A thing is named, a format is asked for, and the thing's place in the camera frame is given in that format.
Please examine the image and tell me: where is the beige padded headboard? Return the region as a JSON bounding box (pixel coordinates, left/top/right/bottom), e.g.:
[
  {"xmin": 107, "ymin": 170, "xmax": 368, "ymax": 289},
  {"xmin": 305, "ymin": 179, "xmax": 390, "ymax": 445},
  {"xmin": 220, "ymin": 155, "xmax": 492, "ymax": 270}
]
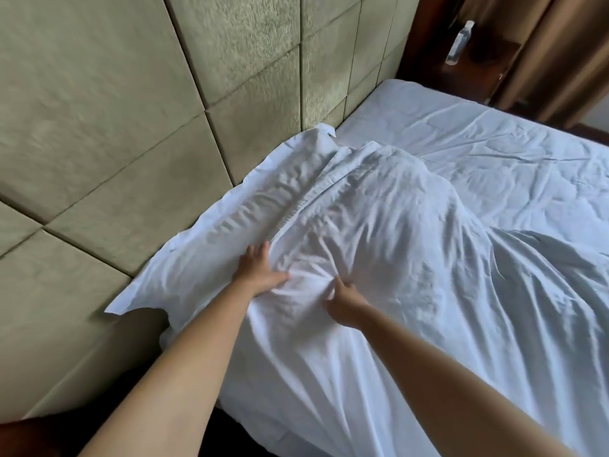
[{"xmin": 0, "ymin": 0, "xmax": 422, "ymax": 420}]

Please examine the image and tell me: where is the person's right forearm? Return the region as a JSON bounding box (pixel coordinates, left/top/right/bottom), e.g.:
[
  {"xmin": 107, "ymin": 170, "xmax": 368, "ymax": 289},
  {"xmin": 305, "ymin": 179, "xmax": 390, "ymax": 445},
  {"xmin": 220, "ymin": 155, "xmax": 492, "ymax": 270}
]
[{"xmin": 359, "ymin": 308, "xmax": 579, "ymax": 457}]

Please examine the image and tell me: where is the white bed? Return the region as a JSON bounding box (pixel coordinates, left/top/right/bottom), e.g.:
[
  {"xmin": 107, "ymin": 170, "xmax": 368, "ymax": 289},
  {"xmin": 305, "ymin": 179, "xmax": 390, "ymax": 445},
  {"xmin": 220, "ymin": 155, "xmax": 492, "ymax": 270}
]
[{"xmin": 159, "ymin": 79, "xmax": 609, "ymax": 457}]

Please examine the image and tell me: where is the beige curtain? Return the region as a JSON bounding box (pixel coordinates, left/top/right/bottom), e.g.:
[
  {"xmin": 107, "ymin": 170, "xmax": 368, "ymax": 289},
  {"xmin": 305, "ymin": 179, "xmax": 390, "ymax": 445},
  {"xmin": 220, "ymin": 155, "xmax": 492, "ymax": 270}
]
[{"xmin": 490, "ymin": 0, "xmax": 609, "ymax": 130}]

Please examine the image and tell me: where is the white duvet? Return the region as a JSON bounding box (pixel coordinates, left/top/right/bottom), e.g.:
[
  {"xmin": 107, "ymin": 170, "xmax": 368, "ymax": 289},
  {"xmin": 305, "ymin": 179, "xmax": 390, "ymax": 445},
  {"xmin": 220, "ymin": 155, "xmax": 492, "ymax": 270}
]
[{"xmin": 216, "ymin": 141, "xmax": 609, "ymax": 457}]

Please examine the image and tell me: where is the person's left forearm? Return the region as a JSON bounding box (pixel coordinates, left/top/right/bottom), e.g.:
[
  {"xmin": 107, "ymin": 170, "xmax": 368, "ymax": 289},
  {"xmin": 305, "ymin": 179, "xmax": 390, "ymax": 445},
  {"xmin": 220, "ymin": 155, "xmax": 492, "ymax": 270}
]
[{"xmin": 78, "ymin": 280, "xmax": 260, "ymax": 457}]

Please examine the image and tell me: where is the person's right hand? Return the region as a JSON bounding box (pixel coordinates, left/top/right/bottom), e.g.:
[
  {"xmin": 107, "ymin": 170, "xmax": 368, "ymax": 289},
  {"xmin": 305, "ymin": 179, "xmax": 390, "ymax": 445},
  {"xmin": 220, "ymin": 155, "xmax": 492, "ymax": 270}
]
[{"xmin": 323, "ymin": 275, "xmax": 372, "ymax": 330}]

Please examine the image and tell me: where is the clear water bottle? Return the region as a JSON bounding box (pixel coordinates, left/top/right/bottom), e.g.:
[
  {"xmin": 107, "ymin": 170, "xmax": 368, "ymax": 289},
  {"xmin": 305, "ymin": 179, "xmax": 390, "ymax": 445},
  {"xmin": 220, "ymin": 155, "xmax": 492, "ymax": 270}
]
[{"xmin": 446, "ymin": 20, "xmax": 476, "ymax": 66}]

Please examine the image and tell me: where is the person's left hand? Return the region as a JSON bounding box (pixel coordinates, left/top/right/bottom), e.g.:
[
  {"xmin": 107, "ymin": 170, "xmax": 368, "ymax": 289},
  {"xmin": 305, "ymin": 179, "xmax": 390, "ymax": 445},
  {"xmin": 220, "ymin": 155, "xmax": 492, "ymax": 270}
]
[{"xmin": 232, "ymin": 241, "xmax": 292, "ymax": 298}]

